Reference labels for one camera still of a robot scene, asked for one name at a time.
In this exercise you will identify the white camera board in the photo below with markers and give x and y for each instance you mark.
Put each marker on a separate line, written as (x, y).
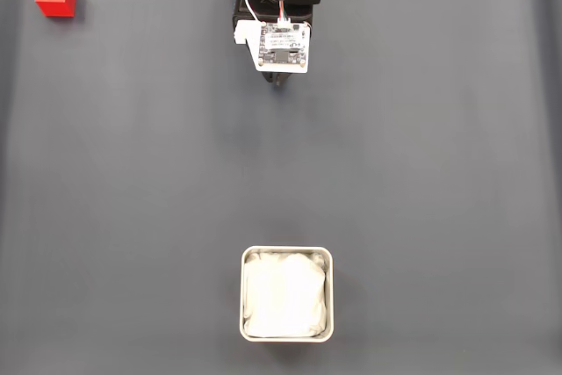
(285, 45)

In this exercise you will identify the blue-grey table mat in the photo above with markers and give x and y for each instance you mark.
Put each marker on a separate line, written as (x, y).
(395, 151)

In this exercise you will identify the white cloth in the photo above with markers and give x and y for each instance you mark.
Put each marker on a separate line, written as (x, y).
(285, 296)

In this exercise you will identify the square silver metal box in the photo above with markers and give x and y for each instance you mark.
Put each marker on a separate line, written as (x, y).
(242, 296)

